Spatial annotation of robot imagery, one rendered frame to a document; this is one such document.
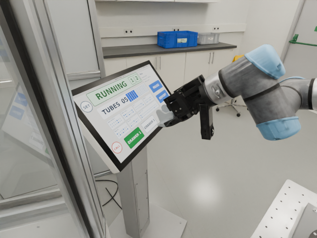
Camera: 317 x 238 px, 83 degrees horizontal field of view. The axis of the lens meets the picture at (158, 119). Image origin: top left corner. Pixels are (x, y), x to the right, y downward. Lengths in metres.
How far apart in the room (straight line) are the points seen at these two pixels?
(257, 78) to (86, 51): 1.17
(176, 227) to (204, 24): 3.48
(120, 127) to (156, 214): 1.06
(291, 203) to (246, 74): 0.65
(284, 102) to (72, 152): 0.40
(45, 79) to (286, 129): 0.42
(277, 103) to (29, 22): 0.41
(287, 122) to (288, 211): 0.54
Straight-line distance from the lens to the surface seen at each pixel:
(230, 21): 4.47
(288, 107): 0.44
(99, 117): 0.64
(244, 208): 1.83
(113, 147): 0.63
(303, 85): 0.54
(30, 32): 0.23
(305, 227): 0.87
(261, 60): 0.41
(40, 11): 0.26
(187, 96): 0.48
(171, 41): 3.15
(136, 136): 0.70
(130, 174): 0.96
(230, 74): 0.42
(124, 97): 0.74
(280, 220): 0.88
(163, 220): 1.58
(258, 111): 0.43
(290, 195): 0.98
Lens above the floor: 1.42
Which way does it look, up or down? 31 degrees down
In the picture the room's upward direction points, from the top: straight up
